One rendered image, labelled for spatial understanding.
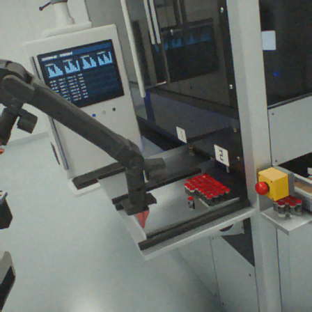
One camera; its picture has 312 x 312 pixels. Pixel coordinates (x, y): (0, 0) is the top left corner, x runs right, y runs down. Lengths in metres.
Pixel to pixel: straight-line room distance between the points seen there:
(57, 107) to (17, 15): 5.56
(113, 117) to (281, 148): 1.06
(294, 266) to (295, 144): 0.49
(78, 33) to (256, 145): 1.14
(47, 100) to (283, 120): 0.68
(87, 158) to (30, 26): 4.67
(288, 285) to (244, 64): 0.85
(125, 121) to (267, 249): 1.08
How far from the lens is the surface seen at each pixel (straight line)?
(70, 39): 1.81
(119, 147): 0.91
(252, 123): 1.00
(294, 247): 1.33
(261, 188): 1.00
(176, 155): 1.64
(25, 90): 0.81
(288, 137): 1.11
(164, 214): 1.17
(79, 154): 1.87
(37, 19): 6.37
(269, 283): 1.34
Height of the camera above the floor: 1.49
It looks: 21 degrees down
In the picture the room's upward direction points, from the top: 12 degrees counter-clockwise
